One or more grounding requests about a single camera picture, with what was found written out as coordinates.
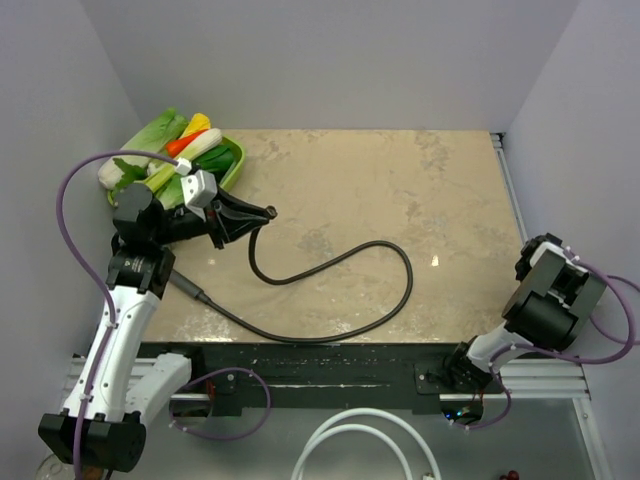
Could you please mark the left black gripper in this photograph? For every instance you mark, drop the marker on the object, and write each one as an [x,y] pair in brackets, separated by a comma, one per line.
[221,228]

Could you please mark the grey shower head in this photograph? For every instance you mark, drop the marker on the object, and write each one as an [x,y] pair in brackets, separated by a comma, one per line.
[189,288]

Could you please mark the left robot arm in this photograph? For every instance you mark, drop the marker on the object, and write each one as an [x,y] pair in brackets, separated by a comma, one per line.
[103,422]

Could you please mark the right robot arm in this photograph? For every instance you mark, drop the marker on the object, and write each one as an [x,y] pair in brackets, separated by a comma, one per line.
[547,311]

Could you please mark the dark green vegetable toy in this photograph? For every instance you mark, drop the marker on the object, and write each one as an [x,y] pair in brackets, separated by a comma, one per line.
[218,160]

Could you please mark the green lettuce toy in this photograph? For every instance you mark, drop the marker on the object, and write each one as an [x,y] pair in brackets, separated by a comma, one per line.
[170,193]

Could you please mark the green plastic tray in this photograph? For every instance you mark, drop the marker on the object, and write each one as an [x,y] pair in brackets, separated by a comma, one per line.
[226,182]

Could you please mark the white leek toy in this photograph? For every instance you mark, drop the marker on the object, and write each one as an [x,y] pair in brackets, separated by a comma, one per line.
[205,142]

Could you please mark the orange carrot toy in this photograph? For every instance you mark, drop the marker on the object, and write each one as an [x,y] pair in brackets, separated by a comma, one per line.
[177,146]

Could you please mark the yellow pepper toy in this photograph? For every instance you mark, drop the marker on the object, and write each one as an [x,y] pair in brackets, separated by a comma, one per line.
[198,122]

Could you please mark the napa cabbage toy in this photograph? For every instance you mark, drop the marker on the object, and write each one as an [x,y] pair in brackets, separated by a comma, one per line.
[121,170]

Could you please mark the tin can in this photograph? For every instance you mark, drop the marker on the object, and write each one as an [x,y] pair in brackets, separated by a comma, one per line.
[52,468]

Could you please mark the red small object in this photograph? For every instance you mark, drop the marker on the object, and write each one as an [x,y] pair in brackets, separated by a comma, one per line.
[511,475]

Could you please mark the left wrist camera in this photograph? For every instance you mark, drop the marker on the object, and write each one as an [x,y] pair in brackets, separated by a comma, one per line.
[199,187]

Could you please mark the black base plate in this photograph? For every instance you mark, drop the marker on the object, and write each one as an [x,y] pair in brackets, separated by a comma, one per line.
[405,376]

